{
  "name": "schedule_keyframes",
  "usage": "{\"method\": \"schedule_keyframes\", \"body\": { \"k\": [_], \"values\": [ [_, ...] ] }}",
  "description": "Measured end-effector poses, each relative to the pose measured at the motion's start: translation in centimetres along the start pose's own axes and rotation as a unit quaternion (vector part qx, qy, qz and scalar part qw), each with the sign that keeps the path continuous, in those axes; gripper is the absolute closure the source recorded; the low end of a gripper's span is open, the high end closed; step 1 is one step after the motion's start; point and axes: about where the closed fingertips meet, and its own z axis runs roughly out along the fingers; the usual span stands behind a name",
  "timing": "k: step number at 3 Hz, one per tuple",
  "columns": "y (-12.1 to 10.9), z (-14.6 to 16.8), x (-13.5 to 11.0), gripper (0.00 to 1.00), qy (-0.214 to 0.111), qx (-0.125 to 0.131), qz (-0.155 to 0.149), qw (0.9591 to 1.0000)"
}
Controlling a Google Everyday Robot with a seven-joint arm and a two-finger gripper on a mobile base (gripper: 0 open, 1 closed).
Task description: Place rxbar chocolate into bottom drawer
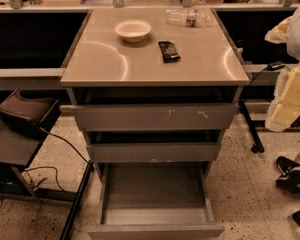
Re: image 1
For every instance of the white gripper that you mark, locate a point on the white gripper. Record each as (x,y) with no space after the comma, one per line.
(285,110)

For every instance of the black power adapter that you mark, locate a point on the black power adapter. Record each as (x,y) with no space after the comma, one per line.
(275,66)

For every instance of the grey top drawer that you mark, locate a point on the grey top drawer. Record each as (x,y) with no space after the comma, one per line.
(154,117)

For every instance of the black vr headset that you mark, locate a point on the black vr headset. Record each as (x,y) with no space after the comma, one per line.
(28,116)

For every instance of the white bowl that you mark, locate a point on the white bowl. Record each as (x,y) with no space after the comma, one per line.
(133,31)

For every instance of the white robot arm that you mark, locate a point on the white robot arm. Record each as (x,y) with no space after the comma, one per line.
(288,32)

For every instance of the black stand leg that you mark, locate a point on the black stand leg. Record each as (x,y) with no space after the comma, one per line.
(257,146)

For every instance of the clear plastic water bottle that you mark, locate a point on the clear plastic water bottle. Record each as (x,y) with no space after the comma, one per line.
(184,17)

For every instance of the grey drawer cabinet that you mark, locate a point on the grey drawer cabinet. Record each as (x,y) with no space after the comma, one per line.
(106,70)

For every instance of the grey drawer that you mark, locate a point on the grey drawer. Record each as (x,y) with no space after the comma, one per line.
(154,201)
(153,152)
(154,117)

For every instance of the grey bottom drawer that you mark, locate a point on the grey bottom drawer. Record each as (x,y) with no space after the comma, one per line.
(154,201)

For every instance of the grey middle drawer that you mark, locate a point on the grey middle drawer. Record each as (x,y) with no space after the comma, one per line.
(153,152)

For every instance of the dark side table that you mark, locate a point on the dark side table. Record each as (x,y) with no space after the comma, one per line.
(16,154)

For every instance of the black sneaker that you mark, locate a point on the black sneaker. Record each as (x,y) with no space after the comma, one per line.
(290,174)

